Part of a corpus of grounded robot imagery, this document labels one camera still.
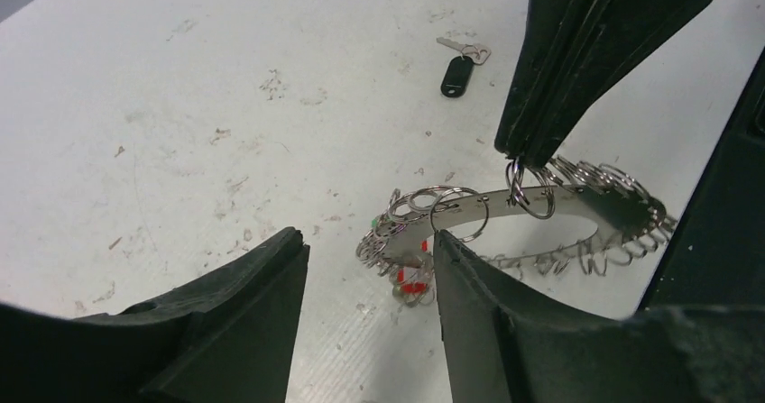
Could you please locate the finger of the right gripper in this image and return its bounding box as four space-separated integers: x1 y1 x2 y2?
494 0 595 159
520 0 713 169

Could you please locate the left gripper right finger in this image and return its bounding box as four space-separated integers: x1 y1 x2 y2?
434 231 764 402

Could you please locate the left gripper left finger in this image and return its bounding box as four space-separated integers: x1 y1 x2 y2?
1 227 309 402

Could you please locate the red tagged key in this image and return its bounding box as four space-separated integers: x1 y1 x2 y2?
391 240 436 308

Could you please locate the metal key organizer disc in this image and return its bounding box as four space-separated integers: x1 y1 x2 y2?
355 156 677 284

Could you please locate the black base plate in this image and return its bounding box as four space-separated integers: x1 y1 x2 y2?
639 58 764 309

